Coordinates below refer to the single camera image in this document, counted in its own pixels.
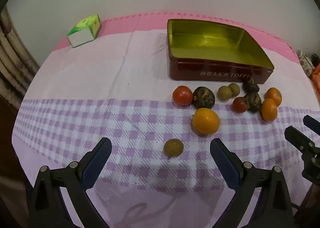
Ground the small red tomato with stem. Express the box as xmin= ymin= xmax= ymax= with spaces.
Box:
xmin=232 ymin=97 xmax=250 ymax=113

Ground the mandarin orange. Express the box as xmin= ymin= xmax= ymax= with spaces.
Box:
xmin=264 ymin=87 xmax=282 ymax=107
xmin=260 ymin=98 xmax=278 ymax=122

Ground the smooth yellow orange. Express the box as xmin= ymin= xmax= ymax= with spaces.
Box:
xmin=192 ymin=108 xmax=220 ymax=135

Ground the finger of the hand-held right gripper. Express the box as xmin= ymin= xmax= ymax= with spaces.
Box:
xmin=284 ymin=125 xmax=317 ymax=152
xmin=303 ymin=115 xmax=320 ymax=135

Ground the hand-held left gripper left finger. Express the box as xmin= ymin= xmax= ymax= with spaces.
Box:
xmin=30 ymin=137 xmax=112 ymax=228

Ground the dark wrinkled fruit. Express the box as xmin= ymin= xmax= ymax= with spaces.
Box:
xmin=244 ymin=92 xmax=262 ymax=113
xmin=192 ymin=86 xmax=215 ymax=109
xmin=242 ymin=78 xmax=260 ymax=93

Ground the green tissue box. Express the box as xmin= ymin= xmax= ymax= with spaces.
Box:
xmin=67 ymin=14 xmax=102 ymax=48

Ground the bamboo furniture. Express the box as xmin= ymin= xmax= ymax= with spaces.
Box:
xmin=0 ymin=8 xmax=40 ymax=111

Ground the red tin box gold inside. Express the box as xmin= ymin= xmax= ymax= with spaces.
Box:
xmin=167 ymin=19 xmax=275 ymax=85

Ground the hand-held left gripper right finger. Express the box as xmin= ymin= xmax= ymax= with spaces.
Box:
xmin=210 ymin=138 xmax=294 ymax=228

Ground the floral patterned object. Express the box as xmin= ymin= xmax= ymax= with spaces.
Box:
xmin=297 ymin=50 xmax=313 ymax=73

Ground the pink purple checked tablecloth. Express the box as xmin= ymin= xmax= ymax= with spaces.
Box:
xmin=11 ymin=12 xmax=320 ymax=228

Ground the orange object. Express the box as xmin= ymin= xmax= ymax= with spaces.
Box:
xmin=310 ymin=65 xmax=320 ymax=86

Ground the brown longan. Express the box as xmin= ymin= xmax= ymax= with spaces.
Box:
xmin=163 ymin=138 xmax=184 ymax=159
xmin=217 ymin=85 xmax=232 ymax=100
xmin=228 ymin=83 xmax=240 ymax=97

